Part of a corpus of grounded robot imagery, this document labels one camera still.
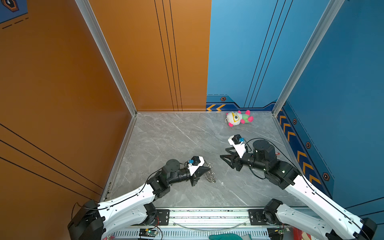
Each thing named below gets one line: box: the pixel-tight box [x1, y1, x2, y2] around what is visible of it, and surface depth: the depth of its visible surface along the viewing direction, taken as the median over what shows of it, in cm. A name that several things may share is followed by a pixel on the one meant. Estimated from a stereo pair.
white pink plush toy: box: [225, 110, 254, 127], surface depth 111 cm
